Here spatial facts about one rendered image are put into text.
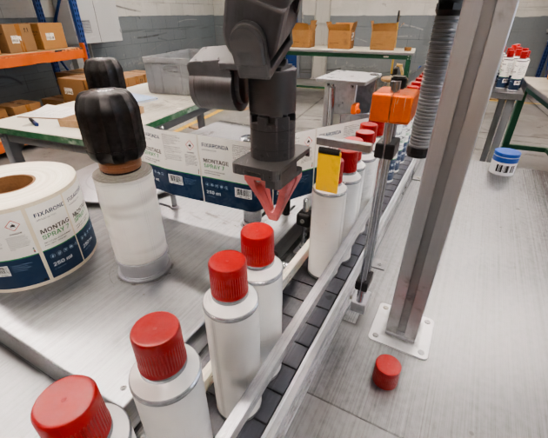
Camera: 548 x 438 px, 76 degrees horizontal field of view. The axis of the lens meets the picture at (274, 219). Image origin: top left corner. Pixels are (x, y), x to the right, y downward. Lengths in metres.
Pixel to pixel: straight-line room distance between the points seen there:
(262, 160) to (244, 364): 0.23
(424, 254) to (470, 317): 0.21
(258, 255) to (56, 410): 0.19
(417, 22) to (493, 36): 7.55
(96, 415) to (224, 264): 0.13
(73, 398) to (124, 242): 0.37
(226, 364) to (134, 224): 0.29
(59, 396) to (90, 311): 0.37
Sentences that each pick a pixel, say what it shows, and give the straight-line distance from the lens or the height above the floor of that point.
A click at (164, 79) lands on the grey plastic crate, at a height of 0.89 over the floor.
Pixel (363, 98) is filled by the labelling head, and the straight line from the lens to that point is 0.93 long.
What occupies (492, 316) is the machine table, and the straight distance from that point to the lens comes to 0.70.
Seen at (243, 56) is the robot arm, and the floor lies 1.23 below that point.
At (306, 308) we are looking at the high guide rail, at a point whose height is 0.96.
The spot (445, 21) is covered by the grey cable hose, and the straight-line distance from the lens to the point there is 0.54.
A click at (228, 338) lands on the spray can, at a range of 0.33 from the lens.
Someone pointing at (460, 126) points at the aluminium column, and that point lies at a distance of 0.44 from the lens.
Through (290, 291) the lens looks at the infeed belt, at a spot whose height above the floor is 0.88.
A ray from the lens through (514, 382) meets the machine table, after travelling 0.62.
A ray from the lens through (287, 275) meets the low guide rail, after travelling 0.55.
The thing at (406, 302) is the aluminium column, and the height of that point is 0.90.
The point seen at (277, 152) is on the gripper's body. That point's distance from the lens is 0.43.
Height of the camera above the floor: 1.27
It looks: 31 degrees down
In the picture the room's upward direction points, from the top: straight up
